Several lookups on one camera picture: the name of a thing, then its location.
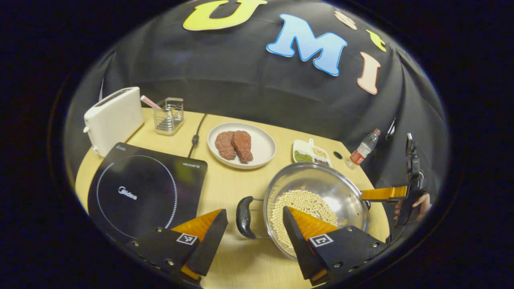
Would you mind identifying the pink stick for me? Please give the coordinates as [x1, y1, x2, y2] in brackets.
[140, 95, 163, 111]

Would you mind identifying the black power cable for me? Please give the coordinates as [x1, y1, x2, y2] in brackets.
[188, 114, 208, 158]

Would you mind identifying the white toaster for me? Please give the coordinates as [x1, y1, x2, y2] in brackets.
[83, 87, 144, 158]

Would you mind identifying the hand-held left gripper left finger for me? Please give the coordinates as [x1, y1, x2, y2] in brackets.
[122, 209, 228, 286]

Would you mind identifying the black induction cooktop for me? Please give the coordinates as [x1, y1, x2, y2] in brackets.
[88, 142, 208, 242]

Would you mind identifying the stainless steel pot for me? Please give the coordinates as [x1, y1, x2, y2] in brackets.
[236, 162, 371, 261]

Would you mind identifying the pile of soybeans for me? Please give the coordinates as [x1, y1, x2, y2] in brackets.
[271, 190, 339, 250]

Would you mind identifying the white round plate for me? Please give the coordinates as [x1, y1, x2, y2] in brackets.
[207, 122, 277, 169]

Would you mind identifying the white divided dish with beans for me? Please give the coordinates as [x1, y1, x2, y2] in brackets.
[293, 138, 332, 167]

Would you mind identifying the black backdrop cloth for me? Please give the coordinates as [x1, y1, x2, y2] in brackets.
[64, 0, 449, 198]

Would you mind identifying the brown meat piece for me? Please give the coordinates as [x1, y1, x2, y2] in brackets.
[232, 130, 254, 163]
[215, 131, 237, 161]

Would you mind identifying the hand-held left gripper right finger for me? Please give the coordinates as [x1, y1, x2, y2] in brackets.
[282, 207, 388, 286]

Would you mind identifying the metal wire utensil holder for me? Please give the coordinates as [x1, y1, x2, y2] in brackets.
[153, 97, 184, 135]

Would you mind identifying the red label plastic bottle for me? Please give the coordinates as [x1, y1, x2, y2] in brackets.
[346, 128, 381, 169]

